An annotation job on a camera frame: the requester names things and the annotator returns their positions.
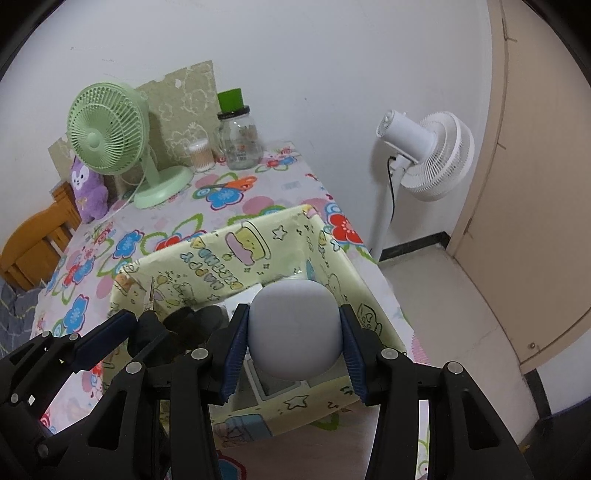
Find yellow cartoon printed box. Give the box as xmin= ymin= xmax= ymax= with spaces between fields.
xmin=107 ymin=204 xmax=408 ymax=450

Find white standing fan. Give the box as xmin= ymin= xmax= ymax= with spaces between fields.
xmin=373 ymin=110 xmax=475 ymax=264

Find beige door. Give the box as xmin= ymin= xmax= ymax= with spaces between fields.
xmin=445 ymin=0 xmax=591 ymax=370

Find green desk fan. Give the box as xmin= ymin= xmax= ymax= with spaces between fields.
xmin=67 ymin=83 xmax=195 ymax=209

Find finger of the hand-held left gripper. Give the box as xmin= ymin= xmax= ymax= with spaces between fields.
xmin=0 ymin=308 xmax=138 ymax=393
xmin=0 ymin=314 xmax=188 ymax=480

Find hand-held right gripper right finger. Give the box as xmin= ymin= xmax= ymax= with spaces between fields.
xmin=339 ymin=304 xmax=525 ymax=480

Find black fan cable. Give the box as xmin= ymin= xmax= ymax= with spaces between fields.
xmin=388 ymin=157 xmax=402 ymax=222

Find black fuzzy ball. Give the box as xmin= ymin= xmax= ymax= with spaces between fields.
xmin=164 ymin=305 xmax=230 ymax=344

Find cotton swab container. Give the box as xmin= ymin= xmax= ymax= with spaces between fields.
xmin=187 ymin=141 xmax=214 ymax=174

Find glass jar green lid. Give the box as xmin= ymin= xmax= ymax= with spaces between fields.
xmin=215 ymin=88 xmax=263 ymax=170

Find wooden chair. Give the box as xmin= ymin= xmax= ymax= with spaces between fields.
xmin=0 ymin=181 xmax=77 ymax=291

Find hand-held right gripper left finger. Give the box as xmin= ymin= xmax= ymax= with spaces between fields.
xmin=51 ymin=302 xmax=251 ymax=480

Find blue plaid blanket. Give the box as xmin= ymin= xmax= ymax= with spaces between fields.
xmin=0 ymin=277 xmax=42 ymax=352

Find purple plush toy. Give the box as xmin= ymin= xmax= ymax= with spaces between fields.
xmin=69 ymin=155 xmax=110 ymax=223

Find white power adapter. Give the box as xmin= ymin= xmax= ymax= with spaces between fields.
xmin=242 ymin=357 xmax=324 ymax=403

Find white fan cable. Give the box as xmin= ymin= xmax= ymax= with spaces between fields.
xmin=108 ymin=178 xmax=144 ymax=215

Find printed cardboard board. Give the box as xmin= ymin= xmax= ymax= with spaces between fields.
xmin=48 ymin=59 xmax=219 ymax=185

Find orange scissors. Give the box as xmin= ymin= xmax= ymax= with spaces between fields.
xmin=203 ymin=178 xmax=257 ymax=191

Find white round case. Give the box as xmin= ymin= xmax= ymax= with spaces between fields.
xmin=248 ymin=281 xmax=345 ymax=381

